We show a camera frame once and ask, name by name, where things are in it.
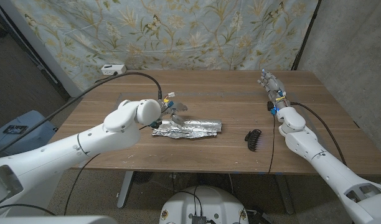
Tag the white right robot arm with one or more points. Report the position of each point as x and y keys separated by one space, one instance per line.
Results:
x=321 y=161

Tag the white power outlet box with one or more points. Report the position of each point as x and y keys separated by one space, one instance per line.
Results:
x=113 y=69

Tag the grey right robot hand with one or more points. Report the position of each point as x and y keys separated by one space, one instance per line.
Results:
x=274 y=88

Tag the floral printed backdrop cloth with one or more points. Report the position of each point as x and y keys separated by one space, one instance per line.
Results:
x=178 y=34

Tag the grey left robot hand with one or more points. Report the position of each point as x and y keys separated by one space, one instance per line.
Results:
x=175 y=108

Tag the black label card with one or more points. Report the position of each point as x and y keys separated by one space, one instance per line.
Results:
x=15 y=129

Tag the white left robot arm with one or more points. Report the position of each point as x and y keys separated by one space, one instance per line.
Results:
x=84 y=146

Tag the blue plastic storage bin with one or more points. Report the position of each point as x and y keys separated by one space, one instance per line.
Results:
x=28 y=124

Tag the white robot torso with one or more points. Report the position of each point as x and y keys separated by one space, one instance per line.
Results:
x=204 y=203

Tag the black backdrop pole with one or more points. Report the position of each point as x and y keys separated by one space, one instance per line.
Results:
x=305 y=34

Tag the black claw hair clip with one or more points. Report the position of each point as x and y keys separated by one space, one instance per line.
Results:
x=253 y=140

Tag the grey metal table leg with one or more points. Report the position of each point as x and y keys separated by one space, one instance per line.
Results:
x=125 y=189
x=285 y=196

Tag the aluminum foil roll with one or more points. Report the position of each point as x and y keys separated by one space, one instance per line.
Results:
x=196 y=128

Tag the white robot torso rim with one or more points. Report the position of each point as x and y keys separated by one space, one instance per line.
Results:
x=53 y=220

